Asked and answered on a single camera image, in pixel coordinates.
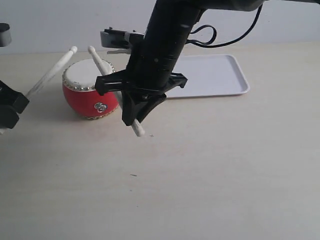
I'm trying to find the small red drum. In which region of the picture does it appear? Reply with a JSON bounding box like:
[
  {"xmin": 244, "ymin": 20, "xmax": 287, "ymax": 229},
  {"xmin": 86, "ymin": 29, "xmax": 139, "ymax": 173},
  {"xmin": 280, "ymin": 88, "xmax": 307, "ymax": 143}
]
[{"xmin": 62, "ymin": 58, "xmax": 119, "ymax": 120}]

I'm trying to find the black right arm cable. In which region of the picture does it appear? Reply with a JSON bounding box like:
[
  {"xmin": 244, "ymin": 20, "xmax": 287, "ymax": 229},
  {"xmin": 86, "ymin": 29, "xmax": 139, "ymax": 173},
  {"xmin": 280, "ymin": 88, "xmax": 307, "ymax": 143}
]
[{"xmin": 186, "ymin": 4, "xmax": 263, "ymax": 48}]

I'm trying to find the white rectangular tray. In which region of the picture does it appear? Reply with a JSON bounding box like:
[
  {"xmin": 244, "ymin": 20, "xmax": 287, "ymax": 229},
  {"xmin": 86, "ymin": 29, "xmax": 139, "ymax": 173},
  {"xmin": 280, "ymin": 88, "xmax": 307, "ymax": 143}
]
[{"xmin": 166, "ymin": 54, "xmax": 250, "ymax": 99}]

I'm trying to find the white wooden drumstick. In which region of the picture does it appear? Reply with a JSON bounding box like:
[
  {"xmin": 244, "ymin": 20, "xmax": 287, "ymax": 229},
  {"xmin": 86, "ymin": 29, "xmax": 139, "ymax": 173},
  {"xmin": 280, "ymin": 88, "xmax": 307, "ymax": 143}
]
[
  {"xmin": 87, "ymin": 45, "xmax": 145, "ymax": 137},
  {"xmin": 25, "ymin": 45, "xmax": 78, "ymax": 100}
]

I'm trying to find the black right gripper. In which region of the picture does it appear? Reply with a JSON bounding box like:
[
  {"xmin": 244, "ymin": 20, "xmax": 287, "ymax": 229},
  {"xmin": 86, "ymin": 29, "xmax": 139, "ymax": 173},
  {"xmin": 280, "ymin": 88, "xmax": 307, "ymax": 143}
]
[{"xmin": 94, "ymin": 71, "xmax": 188, "ymax": 126}]

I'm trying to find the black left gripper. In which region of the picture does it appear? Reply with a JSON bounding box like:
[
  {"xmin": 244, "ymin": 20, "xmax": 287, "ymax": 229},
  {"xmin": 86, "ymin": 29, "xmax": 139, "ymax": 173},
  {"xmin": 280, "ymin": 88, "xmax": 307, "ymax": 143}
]
[{"xmin": 0, "ymin": 81, "xmax": 30, "ymax": 129}]

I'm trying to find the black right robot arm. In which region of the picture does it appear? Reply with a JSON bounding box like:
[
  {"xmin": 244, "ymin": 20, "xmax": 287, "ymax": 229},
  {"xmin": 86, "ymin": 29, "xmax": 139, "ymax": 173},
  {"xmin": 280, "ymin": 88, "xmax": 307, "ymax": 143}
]
[{"xmin": 95, "ymin": 0, "xmax": 263, "ymax": 126}]

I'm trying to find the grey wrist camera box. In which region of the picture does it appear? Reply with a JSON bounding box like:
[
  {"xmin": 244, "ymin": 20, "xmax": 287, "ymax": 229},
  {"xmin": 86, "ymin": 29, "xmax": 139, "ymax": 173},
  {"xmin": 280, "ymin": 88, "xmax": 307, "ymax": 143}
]
[{"xmin": 100, "ymin": 27, "xmax": 144, "ymax": 55}]

